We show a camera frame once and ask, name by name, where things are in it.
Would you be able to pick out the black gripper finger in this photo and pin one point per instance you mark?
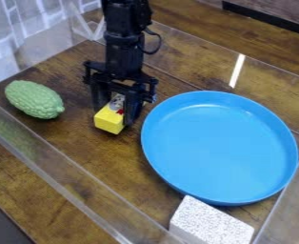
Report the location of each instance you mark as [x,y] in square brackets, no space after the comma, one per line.
[100,94]
[133,102]

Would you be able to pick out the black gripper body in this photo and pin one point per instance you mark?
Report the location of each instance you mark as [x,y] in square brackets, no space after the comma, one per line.
[120,83]

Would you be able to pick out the yellow butter block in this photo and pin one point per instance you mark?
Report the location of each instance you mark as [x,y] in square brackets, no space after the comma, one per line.
[108,118]

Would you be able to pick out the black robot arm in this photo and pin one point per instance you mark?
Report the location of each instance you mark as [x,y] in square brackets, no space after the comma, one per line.
[120,73]

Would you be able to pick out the blue round tray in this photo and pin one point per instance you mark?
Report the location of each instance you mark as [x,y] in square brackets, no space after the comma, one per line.
[218,147]

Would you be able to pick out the white speckled foam block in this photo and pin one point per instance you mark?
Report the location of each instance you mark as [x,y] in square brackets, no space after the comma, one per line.
[200,224]

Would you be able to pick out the green bitter gourd toy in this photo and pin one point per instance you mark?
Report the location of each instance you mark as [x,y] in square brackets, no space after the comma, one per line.
[34,99]

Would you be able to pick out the clear acrylic enclosure wall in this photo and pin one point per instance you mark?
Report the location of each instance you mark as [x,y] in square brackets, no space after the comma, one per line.
[77,185]

